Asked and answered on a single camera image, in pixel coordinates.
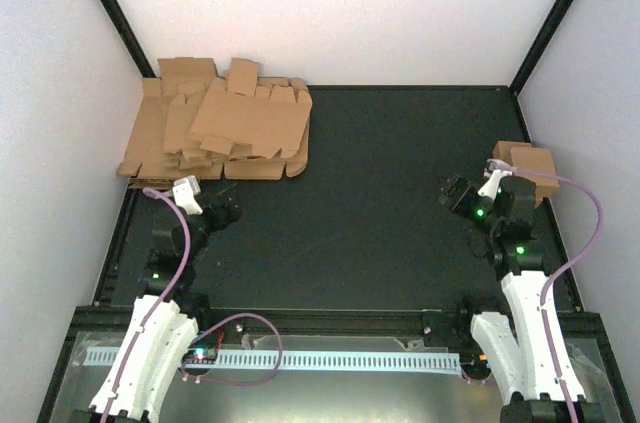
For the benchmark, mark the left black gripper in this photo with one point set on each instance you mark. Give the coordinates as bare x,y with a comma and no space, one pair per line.
221,221

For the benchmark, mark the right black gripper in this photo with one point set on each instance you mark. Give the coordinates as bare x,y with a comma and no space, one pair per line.
467,189

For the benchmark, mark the cardboard box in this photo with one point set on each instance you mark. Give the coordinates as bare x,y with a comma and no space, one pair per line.
269,115
546,184
505,155

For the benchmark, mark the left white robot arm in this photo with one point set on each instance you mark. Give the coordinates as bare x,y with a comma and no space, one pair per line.
167,314

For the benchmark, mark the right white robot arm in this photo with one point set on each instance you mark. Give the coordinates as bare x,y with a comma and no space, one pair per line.
525,348

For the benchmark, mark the stack of flat cardboard blanks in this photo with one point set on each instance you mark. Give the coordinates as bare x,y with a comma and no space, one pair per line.
159,150

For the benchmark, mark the left controller circuit board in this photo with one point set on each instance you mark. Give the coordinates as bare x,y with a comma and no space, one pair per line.
200,355

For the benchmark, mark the controller circuit board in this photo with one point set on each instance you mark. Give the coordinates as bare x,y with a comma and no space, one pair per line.
200,355
476,360

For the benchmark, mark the right controller circuit board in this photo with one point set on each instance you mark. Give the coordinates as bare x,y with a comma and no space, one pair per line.
476,360

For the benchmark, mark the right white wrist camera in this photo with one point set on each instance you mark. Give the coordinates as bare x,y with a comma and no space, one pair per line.
495,170

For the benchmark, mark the light blue slotted cable duct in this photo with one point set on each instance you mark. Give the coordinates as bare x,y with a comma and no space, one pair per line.
327,361

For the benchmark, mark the right black frame post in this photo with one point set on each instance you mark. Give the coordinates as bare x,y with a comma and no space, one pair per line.
539,45

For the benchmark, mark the black frame post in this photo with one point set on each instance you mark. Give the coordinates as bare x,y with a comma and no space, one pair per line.
539,45
127,35

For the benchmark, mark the left black frame post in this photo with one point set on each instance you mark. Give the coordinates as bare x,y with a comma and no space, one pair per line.
127,35

